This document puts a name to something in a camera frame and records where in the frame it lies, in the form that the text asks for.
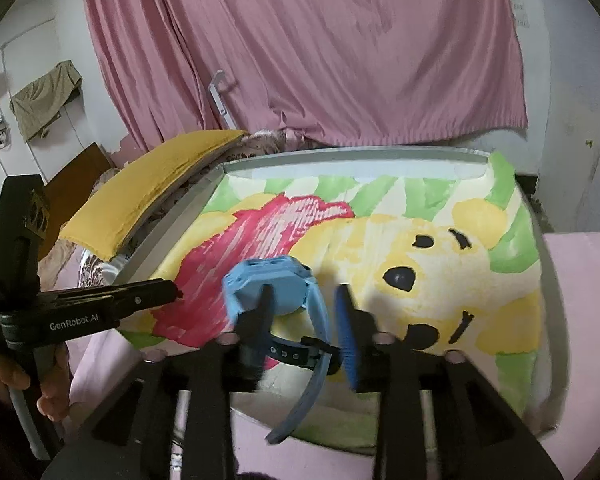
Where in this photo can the white window handle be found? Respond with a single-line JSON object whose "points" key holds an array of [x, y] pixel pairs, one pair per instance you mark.
{"points": [[227, 119]]}

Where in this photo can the wooden headboard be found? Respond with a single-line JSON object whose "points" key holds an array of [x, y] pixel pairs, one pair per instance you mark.
{"points": [[69, 190]]}

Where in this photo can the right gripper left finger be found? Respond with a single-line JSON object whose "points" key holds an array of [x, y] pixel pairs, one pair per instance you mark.
{"points": [[130, 434]]}

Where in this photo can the olive hanging cloth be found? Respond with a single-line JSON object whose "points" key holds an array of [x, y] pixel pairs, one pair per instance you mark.
{"points": [[37, 105]]}

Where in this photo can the pink curtain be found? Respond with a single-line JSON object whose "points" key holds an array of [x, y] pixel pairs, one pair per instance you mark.
{"points": [[341, 72]]}

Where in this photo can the blue smart watch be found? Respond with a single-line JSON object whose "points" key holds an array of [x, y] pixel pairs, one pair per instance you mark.
{"points": [[282, 286]]}

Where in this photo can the colourful bear towel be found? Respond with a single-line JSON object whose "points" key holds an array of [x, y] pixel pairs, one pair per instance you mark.
{"points": [[455, 255]]}

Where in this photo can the grey shallow box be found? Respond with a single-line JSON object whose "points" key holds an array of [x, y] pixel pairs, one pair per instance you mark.
{"points": [[550, 373]]}

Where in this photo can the yellow pillow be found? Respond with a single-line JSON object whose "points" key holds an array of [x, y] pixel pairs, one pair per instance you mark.
{"points": [[110, 217]]}

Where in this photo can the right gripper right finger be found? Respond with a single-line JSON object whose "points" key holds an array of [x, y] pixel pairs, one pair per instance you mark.
{"points": [[476, 433]]}

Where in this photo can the pink bed sheet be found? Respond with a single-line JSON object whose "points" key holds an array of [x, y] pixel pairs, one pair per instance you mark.
{"points": [[100, 362]]}

